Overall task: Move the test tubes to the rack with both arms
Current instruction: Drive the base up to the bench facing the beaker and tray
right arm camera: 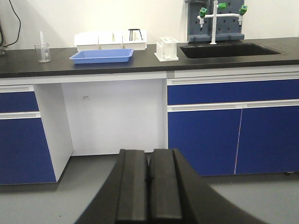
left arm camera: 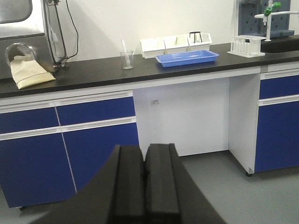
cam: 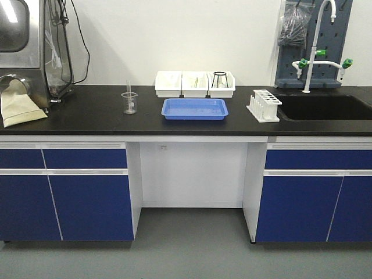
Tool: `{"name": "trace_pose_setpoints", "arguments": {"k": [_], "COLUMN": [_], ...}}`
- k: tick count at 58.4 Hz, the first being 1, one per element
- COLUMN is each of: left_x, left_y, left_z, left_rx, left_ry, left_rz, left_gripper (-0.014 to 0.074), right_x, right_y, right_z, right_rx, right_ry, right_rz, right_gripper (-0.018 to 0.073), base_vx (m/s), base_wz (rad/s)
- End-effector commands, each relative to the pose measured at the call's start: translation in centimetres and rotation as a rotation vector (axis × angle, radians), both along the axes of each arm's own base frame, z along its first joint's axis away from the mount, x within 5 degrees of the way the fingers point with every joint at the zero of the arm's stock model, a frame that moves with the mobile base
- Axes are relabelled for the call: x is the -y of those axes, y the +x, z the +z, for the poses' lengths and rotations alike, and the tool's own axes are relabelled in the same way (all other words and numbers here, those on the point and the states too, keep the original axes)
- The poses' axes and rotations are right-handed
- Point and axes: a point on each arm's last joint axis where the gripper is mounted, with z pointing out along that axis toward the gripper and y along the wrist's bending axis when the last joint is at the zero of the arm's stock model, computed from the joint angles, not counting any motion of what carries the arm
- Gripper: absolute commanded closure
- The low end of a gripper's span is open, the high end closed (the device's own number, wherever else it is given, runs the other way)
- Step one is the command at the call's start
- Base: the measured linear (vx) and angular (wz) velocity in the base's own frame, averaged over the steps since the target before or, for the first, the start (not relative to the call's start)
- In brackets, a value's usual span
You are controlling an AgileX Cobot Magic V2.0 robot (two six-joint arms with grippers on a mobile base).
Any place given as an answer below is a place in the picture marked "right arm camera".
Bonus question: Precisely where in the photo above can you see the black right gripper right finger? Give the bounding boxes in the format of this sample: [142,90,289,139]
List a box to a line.
[149,149,263,224]

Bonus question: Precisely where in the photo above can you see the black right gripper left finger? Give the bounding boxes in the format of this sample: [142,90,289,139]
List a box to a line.
[76,149,148,224]

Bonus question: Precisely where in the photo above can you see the clear glass test tube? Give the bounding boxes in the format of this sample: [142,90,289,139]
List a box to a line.
[39,31,45,62]

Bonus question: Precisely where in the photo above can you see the white test tube rack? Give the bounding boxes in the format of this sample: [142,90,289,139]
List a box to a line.
[154,37,179,62]

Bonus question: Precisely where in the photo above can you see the blue-grey pegboard drying rack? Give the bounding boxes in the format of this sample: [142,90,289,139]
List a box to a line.
[185,0,248,43]

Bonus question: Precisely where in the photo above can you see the blue cabinet door middle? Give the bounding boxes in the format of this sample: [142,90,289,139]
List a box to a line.
[168,109,242,175]

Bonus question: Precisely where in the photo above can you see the blue cabinet door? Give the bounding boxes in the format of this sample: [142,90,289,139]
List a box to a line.
[0,118,57,185]
[235,106,299,175]
[168,109,242,175]

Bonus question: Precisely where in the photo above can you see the blue cabinet door right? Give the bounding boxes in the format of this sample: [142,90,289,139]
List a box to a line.
[235,106,299,175]

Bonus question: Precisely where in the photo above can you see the blue left cabinet door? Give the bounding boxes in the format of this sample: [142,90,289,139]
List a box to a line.
[0,118,57,185]

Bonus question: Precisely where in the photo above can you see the blue plastic tray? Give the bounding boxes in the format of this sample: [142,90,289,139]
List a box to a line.
[69,49,134,64]

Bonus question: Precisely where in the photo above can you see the blue left cabinet drawer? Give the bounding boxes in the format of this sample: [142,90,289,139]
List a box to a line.
[0,91,39,112]

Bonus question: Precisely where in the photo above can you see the blue cabinet drawer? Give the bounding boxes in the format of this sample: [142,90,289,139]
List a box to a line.
[0,91,39,112]
[168,79,299,105]

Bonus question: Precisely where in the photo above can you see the blue right cabinet drawer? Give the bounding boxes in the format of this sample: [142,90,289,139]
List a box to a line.
[168,79,299,105]

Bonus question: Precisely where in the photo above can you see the black sink basin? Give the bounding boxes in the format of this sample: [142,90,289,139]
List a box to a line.
[180,43,281,59]

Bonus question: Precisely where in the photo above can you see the white right storage bin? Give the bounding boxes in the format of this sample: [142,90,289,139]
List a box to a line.
[122,29,147,50]

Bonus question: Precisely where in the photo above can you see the white storage bin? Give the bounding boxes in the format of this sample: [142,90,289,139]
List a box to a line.
[122,29,147,50]
[74,32,99,51]
[98,30,123,49]

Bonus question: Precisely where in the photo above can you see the white middle storage bin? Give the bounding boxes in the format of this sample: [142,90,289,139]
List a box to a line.
[98,30,123,49]

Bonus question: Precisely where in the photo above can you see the white left storage bin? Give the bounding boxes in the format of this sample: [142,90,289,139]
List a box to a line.
[74,32,99,51]

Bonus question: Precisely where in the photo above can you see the clear glass beaker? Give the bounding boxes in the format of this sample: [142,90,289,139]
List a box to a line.
[34,43,51,63]

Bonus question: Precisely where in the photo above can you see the black metal tripod stand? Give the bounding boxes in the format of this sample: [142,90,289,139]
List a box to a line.
[128,28,143,41]

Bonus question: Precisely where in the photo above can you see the white lab faucet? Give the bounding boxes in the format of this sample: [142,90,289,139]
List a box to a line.
[197,0,248,45]

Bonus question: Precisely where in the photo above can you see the black power cable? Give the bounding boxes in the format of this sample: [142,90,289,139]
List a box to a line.
[1,0,22,47]

